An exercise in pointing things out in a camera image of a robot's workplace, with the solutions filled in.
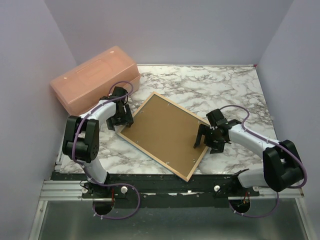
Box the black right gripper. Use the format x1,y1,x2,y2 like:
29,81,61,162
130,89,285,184
194,123,225,154

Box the brown cardboard backing board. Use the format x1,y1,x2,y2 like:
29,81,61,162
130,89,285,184
120,94,208,178

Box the blue wooden picture frame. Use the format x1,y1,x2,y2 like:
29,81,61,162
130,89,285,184
116,91,211,183

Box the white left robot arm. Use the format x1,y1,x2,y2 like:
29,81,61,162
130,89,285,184
62,83,134,198

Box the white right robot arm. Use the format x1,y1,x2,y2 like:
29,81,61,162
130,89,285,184
193,109,307,196

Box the translucent orange plastic box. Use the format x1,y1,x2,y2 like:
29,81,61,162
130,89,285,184
50,46,141,116

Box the aluminium mounting rail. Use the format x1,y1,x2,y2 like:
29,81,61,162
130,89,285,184
39,174,305,201

